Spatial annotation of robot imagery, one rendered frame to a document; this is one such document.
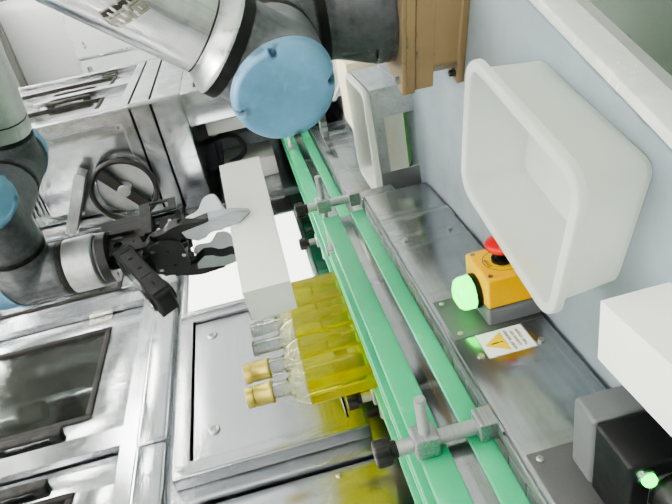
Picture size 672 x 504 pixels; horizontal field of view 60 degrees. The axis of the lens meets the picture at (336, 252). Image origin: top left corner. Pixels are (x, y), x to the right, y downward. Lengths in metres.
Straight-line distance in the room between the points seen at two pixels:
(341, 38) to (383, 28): 0.06
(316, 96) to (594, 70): 0.28
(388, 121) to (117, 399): 0.80
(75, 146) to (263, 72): 1.42
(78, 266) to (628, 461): 0.66
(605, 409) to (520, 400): 0.13
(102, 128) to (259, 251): 1.28
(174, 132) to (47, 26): 3.39
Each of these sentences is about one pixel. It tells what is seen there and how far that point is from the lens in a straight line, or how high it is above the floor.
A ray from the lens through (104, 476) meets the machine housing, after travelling 1.20.
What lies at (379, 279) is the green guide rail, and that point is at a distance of 0.90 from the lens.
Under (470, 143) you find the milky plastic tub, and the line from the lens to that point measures 0.68.
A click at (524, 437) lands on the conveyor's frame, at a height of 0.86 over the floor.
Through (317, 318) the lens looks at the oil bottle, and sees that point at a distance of 1.02.
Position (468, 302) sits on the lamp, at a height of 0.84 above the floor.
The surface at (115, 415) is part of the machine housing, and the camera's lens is 1.31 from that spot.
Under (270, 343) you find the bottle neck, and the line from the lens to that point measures 1.03.
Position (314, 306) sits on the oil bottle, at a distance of 1.06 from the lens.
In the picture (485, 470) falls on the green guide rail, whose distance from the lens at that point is 0.63.
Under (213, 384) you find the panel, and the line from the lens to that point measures 1.21.
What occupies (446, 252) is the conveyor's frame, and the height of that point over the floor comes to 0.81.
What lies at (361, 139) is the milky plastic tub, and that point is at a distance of 1.30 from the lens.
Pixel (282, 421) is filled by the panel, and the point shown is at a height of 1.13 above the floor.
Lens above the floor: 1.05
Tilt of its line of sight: 5 degrees down
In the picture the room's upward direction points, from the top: 104 degrees counter-clockwise
